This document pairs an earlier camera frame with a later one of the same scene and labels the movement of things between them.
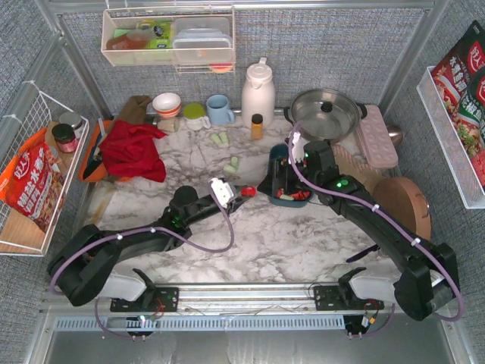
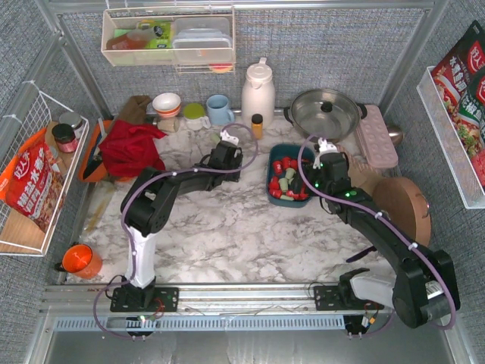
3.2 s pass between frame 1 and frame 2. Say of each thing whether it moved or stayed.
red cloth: stayed
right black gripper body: moved
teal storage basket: stayed
